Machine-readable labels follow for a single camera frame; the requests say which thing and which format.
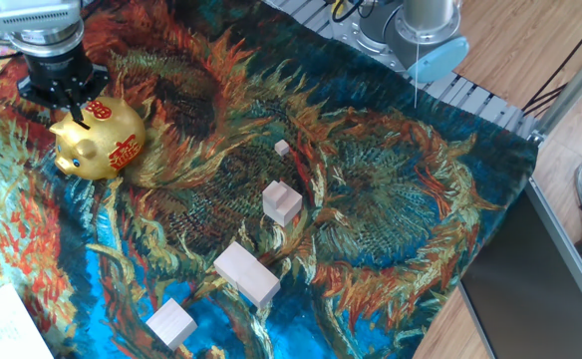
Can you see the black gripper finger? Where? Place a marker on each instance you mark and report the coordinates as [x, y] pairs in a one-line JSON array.
[[47, 99], [96, 82]]

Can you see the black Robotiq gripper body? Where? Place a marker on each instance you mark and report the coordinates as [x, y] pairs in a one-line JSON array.
[[59, 72]]

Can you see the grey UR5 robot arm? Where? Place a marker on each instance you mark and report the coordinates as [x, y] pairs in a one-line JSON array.
[[425, 20]]

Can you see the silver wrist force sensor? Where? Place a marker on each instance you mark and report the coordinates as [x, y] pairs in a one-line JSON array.
[[47, 42]]

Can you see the yellow doll head toy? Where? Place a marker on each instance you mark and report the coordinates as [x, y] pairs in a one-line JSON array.
[[96, 144]]

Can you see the tiny wooden cube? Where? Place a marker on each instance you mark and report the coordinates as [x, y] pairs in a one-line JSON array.
[[282, 147]]

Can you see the notched wooden block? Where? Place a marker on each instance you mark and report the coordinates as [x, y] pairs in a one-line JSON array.
[[283, 207]]

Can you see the white paper sheet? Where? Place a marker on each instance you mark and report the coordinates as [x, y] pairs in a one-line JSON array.
[[2, 329]]

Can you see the sunflower painting tablecloth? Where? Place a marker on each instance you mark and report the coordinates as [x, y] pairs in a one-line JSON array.
[[371, 199]]

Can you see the dark flat panel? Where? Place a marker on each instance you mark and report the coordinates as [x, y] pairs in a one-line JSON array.
[[530, 289]]

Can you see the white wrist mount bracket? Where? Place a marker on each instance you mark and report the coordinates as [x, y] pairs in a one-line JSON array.
[[37, 17]]

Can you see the aluminium frame post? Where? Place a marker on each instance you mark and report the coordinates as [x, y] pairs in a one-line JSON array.
[[570, 91]]

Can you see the silver panel frame rail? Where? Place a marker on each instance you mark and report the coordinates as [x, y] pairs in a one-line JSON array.
[[565, 244]]

